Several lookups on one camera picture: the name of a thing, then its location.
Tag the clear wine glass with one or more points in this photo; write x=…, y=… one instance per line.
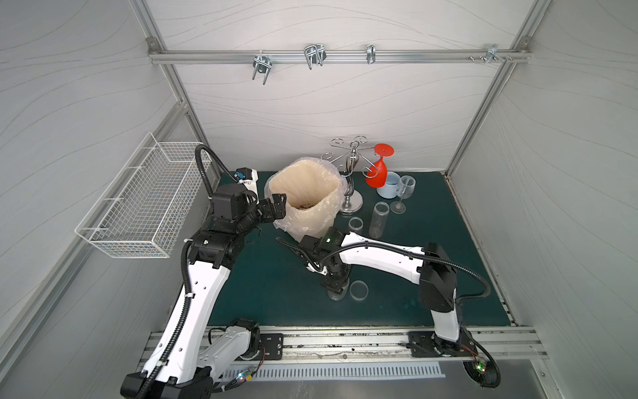
x=406, y=188

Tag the metal hook right end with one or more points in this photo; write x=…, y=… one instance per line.
x=492, y=55

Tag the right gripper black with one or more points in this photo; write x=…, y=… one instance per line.
x=311, y=253

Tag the aluminium top rail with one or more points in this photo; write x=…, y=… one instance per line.
x=333, y=56

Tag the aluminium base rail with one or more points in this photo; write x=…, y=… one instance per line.
x=402, y=344

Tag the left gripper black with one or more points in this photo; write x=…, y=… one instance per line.
x=269, y=209

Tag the white wire basket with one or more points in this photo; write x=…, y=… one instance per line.
x=142, y=211

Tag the red plastic wine glass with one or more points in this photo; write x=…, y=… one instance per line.
x=376, y=174

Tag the cream trash bin with bag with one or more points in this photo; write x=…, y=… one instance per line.
x=315, y=191

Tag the chrome glass holder stand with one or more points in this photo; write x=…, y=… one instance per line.
x=347, y=164

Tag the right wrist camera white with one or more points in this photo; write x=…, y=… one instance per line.
x=316, y=268

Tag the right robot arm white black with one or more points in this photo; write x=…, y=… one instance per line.
x=443, y=284

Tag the metal hook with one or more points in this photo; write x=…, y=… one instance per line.
x=262, y=65
x=315, y=54
x=371, y=54

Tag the white vent strip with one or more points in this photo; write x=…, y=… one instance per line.
x=371, y=371

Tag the jar with dried flowers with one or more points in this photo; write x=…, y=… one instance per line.
x=355, y=224

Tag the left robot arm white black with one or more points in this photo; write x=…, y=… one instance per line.
x=177, y=368

